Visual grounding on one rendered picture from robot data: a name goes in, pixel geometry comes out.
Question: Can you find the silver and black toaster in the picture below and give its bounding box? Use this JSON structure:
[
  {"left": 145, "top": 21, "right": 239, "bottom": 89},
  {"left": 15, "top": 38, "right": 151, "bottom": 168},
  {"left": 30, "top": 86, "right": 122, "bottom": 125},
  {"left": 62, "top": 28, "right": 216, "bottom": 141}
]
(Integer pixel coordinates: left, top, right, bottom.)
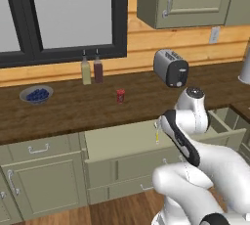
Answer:
[{"left": 152, "top": 48, "right": 190, "bottom": 89}]

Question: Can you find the pale yellow oil bottle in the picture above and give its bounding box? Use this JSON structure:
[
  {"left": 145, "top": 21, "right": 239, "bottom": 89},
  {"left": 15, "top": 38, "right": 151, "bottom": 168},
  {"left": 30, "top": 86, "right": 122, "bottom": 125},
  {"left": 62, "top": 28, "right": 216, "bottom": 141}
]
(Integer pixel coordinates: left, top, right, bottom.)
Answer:
[{"left": 81, "top": 49, "right": 93, "bottom": 86}]

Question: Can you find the dark red sauce bottle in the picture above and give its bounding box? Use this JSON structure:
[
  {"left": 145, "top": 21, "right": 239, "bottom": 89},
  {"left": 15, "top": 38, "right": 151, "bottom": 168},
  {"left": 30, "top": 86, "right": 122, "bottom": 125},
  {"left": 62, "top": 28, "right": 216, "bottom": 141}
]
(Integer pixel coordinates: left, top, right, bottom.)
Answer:
[{"left": 93, "top": 48, "right": 104, "bottom": 84}]

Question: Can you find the olive green corner base cupboard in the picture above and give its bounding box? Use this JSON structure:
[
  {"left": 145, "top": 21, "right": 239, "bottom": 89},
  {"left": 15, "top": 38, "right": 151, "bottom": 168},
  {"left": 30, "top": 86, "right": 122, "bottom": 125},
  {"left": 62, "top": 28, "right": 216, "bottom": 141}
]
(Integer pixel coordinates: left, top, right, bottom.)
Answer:
[{"left": 238, "top": 114, "right": 250, "bottom": 165}]

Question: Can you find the olive green small drawer front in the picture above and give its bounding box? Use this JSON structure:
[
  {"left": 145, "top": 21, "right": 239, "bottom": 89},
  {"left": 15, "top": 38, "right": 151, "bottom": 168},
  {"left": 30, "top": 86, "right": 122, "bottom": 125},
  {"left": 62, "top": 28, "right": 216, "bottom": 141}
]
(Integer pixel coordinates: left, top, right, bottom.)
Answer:
[{"left": 6, "top": 133, "right": 83, "bottom": 163}]

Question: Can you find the olive green base cupboard door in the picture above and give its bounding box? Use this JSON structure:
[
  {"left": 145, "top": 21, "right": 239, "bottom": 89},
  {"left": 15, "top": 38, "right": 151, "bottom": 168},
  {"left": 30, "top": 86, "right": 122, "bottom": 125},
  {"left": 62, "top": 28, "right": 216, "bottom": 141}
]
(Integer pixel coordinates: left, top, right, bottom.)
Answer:
[
  {"left": 0, "top": 169, "right": 22, "bottom": 225},
  {"left": 1, "top": 152, "right": 89, "bottom": 221}
]

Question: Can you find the black framed window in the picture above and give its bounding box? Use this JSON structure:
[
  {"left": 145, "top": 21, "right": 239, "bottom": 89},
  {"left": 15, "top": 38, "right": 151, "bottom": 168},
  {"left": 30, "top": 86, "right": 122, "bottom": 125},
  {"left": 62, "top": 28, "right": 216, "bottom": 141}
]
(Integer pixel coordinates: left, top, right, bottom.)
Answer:
[{"left": 0, "top": 0, "right": 129, "bottom": 69}]

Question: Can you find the white wall outlet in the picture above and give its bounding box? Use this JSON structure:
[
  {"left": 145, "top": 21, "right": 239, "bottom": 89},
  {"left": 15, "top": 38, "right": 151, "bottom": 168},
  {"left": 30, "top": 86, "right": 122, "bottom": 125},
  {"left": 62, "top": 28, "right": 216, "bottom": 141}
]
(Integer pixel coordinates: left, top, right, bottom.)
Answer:
[{"left": 208, "top": 25, "right": 222, "bottom": 45}]

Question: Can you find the olive green low drawer front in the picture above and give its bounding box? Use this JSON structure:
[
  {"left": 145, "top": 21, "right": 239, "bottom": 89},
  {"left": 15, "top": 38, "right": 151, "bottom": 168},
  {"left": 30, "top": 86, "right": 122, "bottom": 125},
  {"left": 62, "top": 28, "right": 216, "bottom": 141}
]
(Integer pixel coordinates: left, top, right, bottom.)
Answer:
[{"left": 86, "top": 174, "right": 164, "bottom": 205}]

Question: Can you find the heap of blueberries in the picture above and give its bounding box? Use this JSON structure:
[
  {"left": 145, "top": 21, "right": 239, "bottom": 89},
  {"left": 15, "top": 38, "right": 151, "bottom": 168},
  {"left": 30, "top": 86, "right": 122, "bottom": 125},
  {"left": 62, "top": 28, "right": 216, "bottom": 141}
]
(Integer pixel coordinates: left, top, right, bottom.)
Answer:
[{"left": 25, "top": 87, "right": 50, "bottom": 103}]

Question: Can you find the silver open drawer handle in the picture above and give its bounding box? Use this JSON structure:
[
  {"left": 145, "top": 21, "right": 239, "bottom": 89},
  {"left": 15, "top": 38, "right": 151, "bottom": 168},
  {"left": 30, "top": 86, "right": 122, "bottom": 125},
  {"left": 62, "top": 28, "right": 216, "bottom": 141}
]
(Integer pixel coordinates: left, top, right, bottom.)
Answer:
[{"left": 161, "top": 155, "right": 186, "bottom": 166}]

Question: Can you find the olive green open drawer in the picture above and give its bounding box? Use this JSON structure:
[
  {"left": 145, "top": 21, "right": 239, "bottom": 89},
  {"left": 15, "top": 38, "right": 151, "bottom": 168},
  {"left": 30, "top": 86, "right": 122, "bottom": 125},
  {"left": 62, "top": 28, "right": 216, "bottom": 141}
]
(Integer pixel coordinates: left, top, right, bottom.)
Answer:
[{"left": 83, "top": 107, "right": 248, "bottom": 192}]

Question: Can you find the silver small drawer handle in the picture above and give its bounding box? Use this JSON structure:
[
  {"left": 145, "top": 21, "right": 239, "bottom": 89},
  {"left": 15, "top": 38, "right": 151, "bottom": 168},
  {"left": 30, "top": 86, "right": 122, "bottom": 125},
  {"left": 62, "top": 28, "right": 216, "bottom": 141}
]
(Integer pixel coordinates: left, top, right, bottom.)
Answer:
[{"left": 26, "top": 143, "right": 51, "bottom": 156}]

